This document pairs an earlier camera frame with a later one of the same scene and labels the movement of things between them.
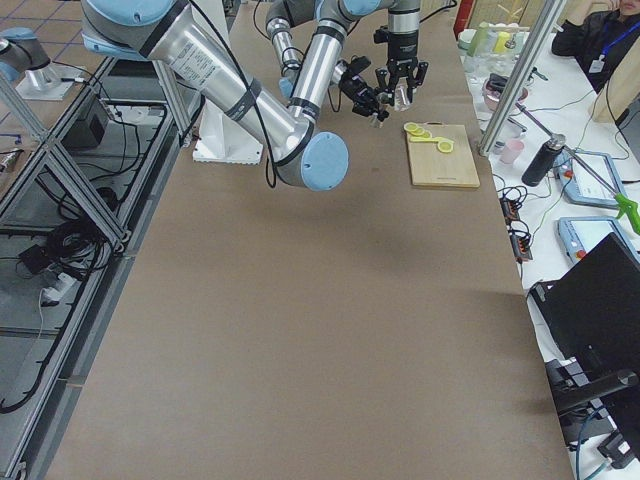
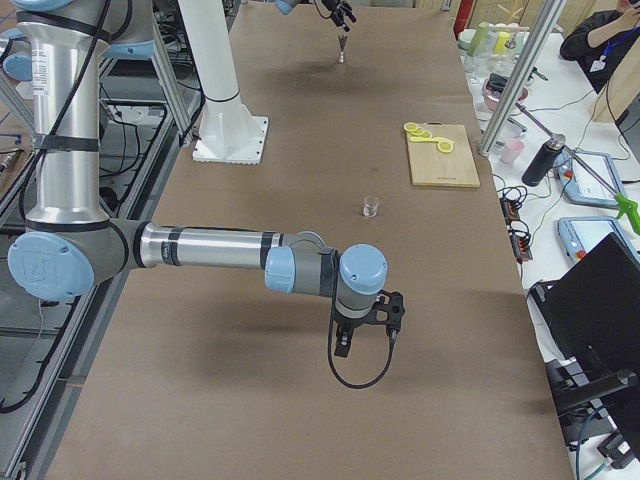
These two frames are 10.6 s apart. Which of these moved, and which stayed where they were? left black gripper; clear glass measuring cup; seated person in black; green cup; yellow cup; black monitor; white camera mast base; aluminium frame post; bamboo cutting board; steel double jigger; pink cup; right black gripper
Moved: left black gripper; clear glass measuring cup; right black gripper; steel double jigger
Stayed: seated person in black; green cup; black monitor; yellow cup; white camera mast base; aluminium frame post; bamboo cutting board; pink cup
